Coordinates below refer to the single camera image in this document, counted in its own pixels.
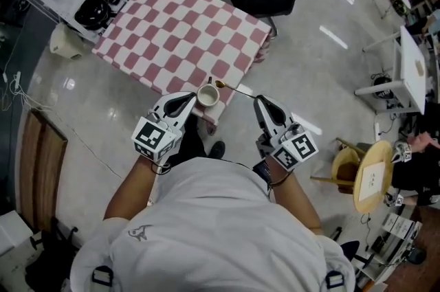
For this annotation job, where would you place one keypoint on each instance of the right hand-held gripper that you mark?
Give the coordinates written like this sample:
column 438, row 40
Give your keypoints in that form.
column 295, row 149

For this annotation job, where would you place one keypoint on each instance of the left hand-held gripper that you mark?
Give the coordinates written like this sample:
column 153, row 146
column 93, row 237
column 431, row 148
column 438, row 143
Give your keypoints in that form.
column 153, row 139

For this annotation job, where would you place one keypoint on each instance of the white ceramic cup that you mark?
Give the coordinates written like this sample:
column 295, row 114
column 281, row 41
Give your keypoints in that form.
column 208, row 96

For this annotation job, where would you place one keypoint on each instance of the small gold spoon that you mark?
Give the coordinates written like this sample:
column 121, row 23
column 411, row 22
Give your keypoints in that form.
column 220, row 84

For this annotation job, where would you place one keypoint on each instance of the person's right forearm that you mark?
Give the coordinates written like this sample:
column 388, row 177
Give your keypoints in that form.
column 295, row 198

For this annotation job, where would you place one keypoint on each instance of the person's left forearm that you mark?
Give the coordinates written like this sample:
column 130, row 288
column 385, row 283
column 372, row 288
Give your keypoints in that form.
column 127, row 194

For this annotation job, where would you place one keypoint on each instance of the person's black trousers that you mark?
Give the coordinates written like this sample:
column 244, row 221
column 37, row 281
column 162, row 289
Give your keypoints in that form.
column 189, row 143

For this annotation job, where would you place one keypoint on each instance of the dark waist device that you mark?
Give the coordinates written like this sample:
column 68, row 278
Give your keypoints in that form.
column 263, row 174

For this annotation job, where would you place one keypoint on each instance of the person's black shoe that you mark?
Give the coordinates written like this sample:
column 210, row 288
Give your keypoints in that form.
column 217, row 150

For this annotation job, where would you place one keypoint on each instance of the red white checkered cloth table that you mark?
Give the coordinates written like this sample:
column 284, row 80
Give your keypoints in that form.
column 172, row 43

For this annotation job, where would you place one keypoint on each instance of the wooden chair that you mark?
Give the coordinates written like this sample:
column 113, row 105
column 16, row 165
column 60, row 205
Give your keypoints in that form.
column 343, row 163

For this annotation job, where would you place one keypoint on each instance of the round wooden table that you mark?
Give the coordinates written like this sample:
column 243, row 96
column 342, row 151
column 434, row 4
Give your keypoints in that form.
column 378, row 149

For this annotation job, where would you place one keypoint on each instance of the black round floor device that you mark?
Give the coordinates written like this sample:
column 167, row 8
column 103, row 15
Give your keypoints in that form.
column 383, row 88

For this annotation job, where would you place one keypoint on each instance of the white paper sheet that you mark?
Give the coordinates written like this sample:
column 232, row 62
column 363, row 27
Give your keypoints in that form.
column 371, row 180

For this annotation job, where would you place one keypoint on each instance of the black helmet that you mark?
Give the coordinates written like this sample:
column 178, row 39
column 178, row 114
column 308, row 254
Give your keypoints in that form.
column 99, row 5

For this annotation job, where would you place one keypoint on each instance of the person's white shirt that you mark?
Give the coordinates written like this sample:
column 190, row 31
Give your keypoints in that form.
column 213, row 232

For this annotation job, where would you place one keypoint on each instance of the white trash bin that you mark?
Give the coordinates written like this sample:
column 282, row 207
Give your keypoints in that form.
column 65, row 43

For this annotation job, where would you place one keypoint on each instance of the black swivel chair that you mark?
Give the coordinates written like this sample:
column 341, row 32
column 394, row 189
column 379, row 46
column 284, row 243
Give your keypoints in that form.
column 350, row 246

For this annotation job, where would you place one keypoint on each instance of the wooden bench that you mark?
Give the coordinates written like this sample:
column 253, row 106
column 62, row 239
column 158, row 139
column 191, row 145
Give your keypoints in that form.
column 41, row 163

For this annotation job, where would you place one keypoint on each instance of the stack of white boxes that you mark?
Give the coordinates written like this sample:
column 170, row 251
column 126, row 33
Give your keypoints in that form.
column 397, row 227

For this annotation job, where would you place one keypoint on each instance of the white power strip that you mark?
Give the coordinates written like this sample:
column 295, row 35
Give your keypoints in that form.
column 13, row 81

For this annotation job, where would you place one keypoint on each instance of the black office chair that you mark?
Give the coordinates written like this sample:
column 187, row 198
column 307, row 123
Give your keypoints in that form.
column 51, row 256

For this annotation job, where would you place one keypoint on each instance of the brown floor mat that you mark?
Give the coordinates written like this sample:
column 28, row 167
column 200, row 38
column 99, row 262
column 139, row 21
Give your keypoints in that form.
column 423, row 259

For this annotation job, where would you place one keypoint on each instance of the white cardboard box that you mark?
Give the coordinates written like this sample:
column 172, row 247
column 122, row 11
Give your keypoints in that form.
column 13, row 232

